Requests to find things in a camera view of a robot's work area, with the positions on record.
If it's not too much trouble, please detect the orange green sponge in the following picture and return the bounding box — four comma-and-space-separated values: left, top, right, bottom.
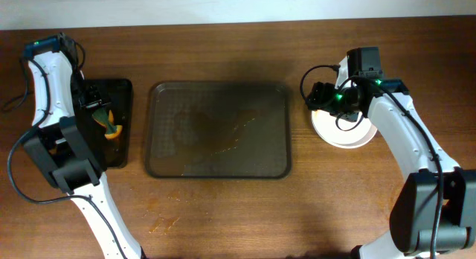
92, 108, 123, 140

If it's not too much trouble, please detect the brown serving tray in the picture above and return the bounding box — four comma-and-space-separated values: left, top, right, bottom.
144, 81, 292, 180

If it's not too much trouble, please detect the cream plate with sauce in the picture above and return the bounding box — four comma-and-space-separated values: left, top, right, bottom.
311, 110, 377, 141

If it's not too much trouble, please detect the small black tray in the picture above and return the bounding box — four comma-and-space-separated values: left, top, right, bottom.
82, 79, 133, 169

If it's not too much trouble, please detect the light blue plate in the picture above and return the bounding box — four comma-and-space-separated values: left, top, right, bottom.
325, 138, 371, 149

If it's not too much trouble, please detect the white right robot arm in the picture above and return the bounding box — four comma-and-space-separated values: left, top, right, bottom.
303, 47, 475, 259

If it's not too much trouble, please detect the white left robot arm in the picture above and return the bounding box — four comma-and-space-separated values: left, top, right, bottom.
15, 33, 146, 258

